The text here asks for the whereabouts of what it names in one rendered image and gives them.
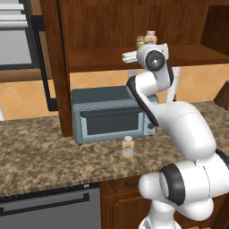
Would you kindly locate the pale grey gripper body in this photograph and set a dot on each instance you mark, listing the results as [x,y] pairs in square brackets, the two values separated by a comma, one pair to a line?
[130,57]

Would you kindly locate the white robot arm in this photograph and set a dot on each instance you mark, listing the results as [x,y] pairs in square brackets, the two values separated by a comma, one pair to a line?
[184,131]

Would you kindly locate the yellow-green shaker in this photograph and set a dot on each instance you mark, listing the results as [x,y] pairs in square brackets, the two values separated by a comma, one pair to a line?
[140,42]

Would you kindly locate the orange condiment bottle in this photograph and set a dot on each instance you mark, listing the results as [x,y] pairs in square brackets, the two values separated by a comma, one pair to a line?
[128,147]
[150,38]

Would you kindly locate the wooden cabinet door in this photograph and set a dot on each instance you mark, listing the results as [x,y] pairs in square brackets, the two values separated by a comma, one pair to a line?
[56,65]

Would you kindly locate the blue-grey toaster oven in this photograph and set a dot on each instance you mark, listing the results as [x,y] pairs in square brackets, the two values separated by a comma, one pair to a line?
[107,119]

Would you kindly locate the wooden drawer front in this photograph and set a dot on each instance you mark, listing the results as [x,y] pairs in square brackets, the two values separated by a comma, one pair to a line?
[119,187]

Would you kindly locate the wooden base cupboard door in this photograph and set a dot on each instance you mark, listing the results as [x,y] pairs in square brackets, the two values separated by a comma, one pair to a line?
[125,213]

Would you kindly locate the grey dishwasher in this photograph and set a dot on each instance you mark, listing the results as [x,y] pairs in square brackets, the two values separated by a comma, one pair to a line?
[50,211]

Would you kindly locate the open wooden wall cabinet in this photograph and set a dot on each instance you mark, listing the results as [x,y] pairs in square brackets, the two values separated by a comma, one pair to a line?
[104,56]

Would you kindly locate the stainless steel wall oven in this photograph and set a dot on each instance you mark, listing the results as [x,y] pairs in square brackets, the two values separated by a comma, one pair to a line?
[18,35]

